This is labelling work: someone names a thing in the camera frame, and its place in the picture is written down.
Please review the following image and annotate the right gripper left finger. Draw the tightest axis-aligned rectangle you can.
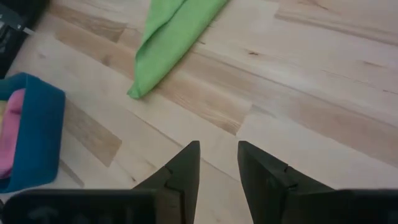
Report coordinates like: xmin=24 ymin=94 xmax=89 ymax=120
xmin=133 ymin=140 xmax=201 ymax=224

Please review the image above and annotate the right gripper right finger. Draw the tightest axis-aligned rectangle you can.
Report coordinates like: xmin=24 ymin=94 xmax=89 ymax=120
xmin=238 ymin=141 xmax=333 ymax=224

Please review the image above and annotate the green microfiber towel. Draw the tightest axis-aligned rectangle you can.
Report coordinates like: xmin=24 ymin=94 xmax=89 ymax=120
xmin=126 ymin=0 xmax=231 ymax=100

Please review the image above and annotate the teal plastic tray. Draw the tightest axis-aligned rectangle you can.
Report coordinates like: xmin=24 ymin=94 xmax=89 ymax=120
xmin=0 ymin=72 xmax=66 ymax=194

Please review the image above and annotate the pink microfiber towel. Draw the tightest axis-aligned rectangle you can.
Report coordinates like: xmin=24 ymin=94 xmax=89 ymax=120
xmin=0 ymin=88 xmax=26 ymax=180

